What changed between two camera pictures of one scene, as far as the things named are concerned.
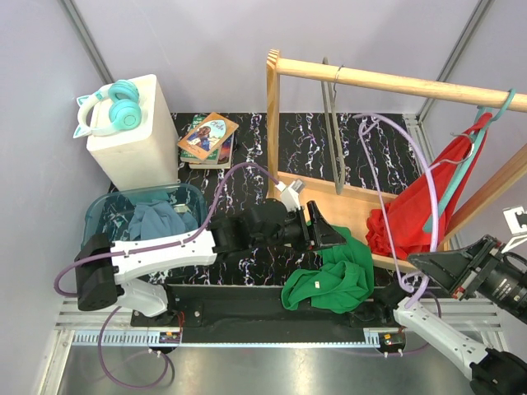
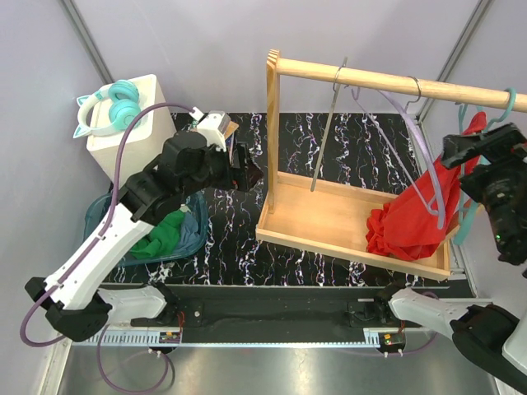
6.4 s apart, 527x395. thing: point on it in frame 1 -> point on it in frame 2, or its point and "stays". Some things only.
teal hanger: x=482 y=121 -> x=471 y=212
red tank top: x=398 y=227 stays
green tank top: x=342 y=285 -> x=163 y=239
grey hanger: x=340 y=175 -> x=338 y=78
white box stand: x=145 y=156 stays
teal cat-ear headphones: x=124 y=109 stays
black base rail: x=254 y=313 stays
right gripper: x=447 y=267 -> x=496 y=145
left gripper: x=323 y=234 -> x=241 y=178
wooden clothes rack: x=356 y=209 stays
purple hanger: x=362 y=137 -> x=407 y=112
